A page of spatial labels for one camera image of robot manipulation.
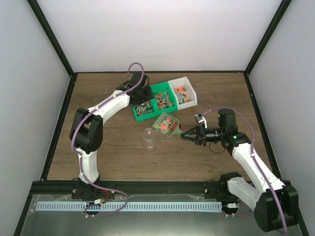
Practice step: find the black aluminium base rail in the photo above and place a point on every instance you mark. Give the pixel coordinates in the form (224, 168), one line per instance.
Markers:
(157, 188)

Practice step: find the green double candy bin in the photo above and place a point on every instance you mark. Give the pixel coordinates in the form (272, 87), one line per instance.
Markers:
(163, 101)

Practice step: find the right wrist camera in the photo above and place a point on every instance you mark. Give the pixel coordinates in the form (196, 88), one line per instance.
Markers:
(200, 119)

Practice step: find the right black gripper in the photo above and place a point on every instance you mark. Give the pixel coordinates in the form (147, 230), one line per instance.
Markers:
(201, 135)

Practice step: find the light blue slotted strip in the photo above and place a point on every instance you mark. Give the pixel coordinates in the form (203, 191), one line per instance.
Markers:
(132, 206)

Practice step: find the clear plastic jar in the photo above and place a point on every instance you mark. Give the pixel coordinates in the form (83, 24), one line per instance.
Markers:
(149, 138)

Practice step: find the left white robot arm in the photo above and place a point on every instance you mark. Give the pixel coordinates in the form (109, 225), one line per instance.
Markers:
(86, 133)

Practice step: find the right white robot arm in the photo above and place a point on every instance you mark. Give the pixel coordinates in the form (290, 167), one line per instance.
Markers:
(274, 204)

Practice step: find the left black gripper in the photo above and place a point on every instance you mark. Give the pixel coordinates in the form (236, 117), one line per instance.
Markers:
(149, 96)

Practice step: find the white candy bin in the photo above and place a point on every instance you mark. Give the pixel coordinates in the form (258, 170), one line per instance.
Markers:
(184, 93)

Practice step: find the green slotted scoop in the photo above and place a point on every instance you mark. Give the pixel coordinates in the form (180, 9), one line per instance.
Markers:
(167, 125)

